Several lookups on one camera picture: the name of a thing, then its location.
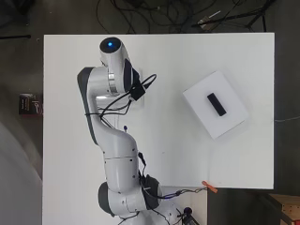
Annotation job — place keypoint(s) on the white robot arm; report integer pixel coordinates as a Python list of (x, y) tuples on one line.
[(118, 162)]

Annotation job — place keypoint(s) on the orange clamp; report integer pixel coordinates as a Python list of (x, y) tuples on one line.
[(209, 186)]

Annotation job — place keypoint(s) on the black round knob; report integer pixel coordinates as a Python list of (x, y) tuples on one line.
[(188, 214)]

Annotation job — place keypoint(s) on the dark red box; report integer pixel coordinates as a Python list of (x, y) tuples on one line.
[(29, 104)]

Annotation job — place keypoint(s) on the black tripod stand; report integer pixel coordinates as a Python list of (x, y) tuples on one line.
[(250, 15)]

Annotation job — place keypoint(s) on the black rod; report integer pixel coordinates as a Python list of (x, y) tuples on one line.
[(15, 37)]

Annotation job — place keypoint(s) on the wooden crate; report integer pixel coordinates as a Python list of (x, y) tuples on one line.
[(287, 207)]

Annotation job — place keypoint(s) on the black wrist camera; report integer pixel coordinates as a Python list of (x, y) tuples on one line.
[(137, 92)]

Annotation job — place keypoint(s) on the silver bracket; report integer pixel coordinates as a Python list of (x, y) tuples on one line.
[(207, 19)]

